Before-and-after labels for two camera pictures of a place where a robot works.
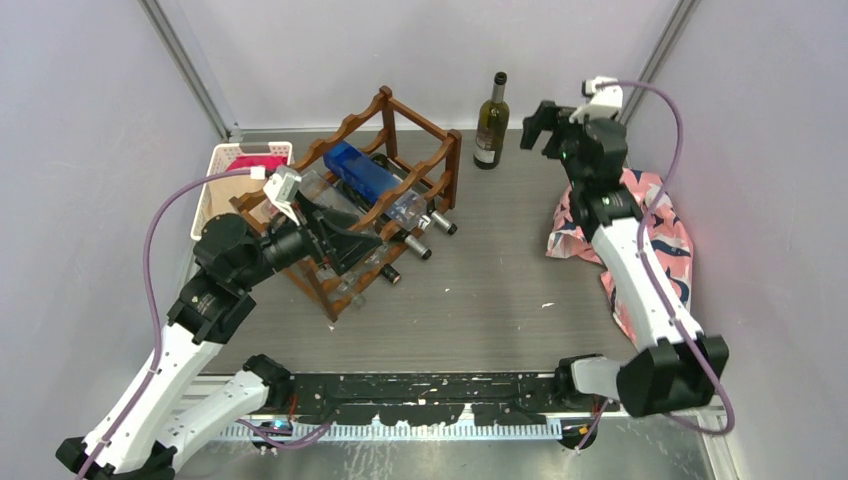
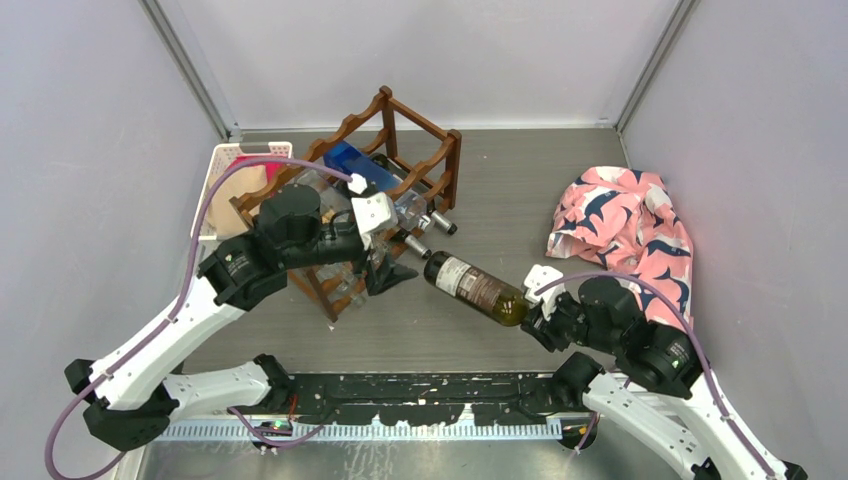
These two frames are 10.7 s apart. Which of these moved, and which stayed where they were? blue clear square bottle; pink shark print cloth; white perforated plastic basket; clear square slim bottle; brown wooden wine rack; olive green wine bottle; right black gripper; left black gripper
Moved: left black gripper; olive green wine bottle; right black gripper
Stayed: blue clear square bottle; pink shark print cloth; clear square slim bottle; white perforated plastic basket; brown wooden wine rack
